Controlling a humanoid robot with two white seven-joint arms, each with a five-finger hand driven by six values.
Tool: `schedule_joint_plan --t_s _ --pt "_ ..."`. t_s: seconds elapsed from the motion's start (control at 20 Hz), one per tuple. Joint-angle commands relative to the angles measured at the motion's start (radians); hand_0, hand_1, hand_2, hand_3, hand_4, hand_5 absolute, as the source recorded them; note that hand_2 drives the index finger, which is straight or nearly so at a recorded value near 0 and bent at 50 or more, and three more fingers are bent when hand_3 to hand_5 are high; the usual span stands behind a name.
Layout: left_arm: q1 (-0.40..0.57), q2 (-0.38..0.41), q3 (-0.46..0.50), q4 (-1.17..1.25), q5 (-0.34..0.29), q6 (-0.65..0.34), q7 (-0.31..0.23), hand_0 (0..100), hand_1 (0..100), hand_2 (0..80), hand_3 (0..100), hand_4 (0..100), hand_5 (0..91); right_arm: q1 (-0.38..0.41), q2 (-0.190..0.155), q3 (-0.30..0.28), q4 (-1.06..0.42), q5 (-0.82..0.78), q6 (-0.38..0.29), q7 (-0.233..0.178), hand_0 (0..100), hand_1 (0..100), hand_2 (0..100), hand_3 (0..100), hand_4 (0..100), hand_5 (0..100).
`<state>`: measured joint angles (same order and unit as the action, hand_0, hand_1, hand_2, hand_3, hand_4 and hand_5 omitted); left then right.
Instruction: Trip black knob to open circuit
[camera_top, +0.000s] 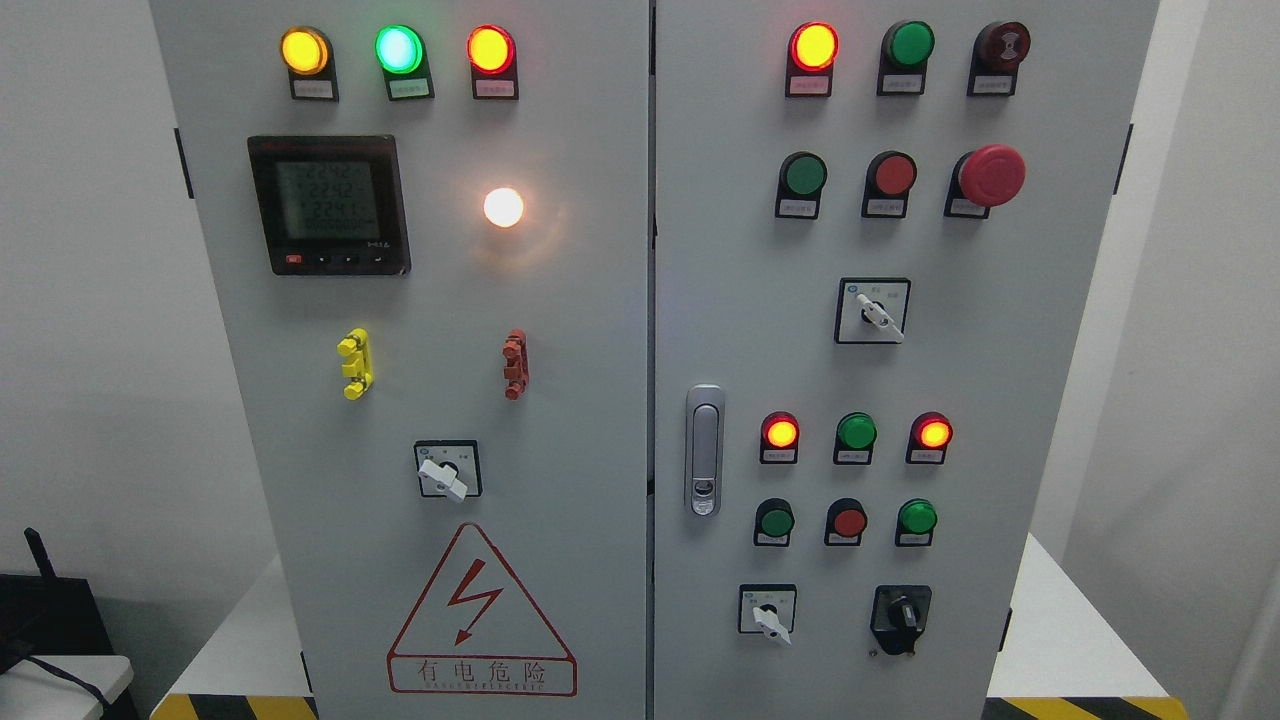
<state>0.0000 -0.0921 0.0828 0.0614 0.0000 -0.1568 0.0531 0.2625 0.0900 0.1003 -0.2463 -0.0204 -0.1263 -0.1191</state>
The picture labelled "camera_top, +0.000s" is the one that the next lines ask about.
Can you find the red lamp middle row left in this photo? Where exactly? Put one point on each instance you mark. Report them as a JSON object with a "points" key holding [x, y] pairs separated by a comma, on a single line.
{"points": [[780, 434]]}

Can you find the red push button lower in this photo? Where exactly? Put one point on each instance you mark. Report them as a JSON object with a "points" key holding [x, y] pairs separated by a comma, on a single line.
{"points": [[846, 521]]}

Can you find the green lamp middle row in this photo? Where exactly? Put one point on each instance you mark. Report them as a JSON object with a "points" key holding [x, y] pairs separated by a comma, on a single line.
{"points": [[855, 438]]}

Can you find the black box with antenna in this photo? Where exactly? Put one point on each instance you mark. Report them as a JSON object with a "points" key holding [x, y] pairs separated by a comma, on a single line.
{"points": [[45, 614]]}

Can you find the green lit indicator lamp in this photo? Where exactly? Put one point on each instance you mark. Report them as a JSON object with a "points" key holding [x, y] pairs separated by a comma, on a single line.
{"points": [[404, 63]]}

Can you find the grey right cabinet door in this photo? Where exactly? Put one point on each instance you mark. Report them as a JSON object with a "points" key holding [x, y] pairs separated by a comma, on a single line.
{"points": [[747, 302]]}

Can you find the red push button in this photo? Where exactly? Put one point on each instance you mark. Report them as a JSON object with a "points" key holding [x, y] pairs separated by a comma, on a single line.
{"points": [[890, 176], [846, 521]]}

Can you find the green push button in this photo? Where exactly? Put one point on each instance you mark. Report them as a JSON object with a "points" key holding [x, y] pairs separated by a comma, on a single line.
{"points": [[774, 522], [800, 183], [916, 522]]}

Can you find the black digital power meter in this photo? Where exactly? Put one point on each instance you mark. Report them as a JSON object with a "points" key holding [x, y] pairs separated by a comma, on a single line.
{"points": [[331, 205]]}

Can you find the green push button upper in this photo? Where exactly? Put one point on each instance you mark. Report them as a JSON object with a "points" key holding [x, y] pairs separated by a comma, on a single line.
{"points": [[800, 183]]}

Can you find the white selector switch lower right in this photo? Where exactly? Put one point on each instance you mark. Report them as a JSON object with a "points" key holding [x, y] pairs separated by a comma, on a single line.
{"points": [[769, 610]]}

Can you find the yellow terminal connector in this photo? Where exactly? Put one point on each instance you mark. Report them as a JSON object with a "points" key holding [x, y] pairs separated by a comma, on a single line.
{"points": [[356, 364]]}

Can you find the white platform base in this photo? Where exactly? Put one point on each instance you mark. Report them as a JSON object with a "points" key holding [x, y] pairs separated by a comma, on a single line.
{"points": [[1060, 660]]}

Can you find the red emergency stop mushroom button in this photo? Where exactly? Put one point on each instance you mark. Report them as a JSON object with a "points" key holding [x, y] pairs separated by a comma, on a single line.
{"points": [[983, 179]]}

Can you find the red push button upper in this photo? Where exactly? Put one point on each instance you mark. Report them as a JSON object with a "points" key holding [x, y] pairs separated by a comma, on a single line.
{"points": [[890, 176]]}

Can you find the red electric hazard warning sticker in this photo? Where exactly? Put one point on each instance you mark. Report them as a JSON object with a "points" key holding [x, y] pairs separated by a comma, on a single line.
{"points": [[476, 630]]}

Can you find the green push button lower right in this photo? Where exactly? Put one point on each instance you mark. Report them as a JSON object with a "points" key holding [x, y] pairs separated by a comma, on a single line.
{"points": [[916, 522]]}

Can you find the green indicator lamp right top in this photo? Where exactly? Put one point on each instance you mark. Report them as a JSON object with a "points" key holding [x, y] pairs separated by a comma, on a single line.
{"points": [[903, 60]]}

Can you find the white folding table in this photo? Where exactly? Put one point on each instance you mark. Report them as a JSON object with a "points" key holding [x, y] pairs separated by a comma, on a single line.
{"points": [[28, 692]]}

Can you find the red indicator lamp right top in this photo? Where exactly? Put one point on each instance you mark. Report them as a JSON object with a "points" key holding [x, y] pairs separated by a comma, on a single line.
{"points": [[812, 52]]}

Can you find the red lamp row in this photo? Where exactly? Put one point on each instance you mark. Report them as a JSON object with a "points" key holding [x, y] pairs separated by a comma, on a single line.
{"points": [[780, 434], [930, 435]]}

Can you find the red lamp middle row right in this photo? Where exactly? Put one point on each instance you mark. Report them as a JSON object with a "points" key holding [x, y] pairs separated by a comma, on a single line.
{"points": [[930, 435]]}

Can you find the white selector switch upper right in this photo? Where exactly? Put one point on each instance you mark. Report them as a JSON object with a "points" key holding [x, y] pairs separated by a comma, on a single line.
{"points": [[871, 311]]}

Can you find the red terminal connector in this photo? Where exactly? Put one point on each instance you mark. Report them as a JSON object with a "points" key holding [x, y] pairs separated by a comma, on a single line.
{"points": [[517, 371]]}

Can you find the white selector switch left door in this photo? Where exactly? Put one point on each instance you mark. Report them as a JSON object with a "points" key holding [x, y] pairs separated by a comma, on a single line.
{"points": [[448, 468]]}

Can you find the black rotary knob switch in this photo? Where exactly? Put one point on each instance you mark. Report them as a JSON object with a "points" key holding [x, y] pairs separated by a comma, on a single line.
{"points": [[899, 615]]}

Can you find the silver cabinet door handle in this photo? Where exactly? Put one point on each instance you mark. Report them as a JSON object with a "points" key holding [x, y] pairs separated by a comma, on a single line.
{"points": [[703, 448]]}

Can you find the white glowing lamp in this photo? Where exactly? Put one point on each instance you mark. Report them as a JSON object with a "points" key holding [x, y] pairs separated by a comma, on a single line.
{"points": [[504, 207]]}

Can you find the yellow indicator lamp top left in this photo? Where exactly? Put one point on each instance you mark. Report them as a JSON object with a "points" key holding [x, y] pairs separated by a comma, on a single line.
{"points": [[308, 56]]}

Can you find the green push button lower left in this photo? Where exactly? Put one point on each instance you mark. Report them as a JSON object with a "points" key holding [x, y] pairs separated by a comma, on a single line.
{"points": [[774, 522]]}

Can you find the red indicator lamp left door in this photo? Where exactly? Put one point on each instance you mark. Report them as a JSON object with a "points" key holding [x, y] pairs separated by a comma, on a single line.
{"points": [[492, 55]]}

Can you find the grey left cabinet door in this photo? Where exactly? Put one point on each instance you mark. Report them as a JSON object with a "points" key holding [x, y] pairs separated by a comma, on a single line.
{"points": [[564, 466]]}

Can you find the white selector switch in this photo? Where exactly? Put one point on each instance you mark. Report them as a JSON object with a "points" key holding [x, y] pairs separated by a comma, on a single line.
{"points": [[871, 311], [769, 610]]}

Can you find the grey cabinet door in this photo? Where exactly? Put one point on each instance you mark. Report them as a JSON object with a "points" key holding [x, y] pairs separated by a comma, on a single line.
{"points": [[747, 302], [564, 466]]}

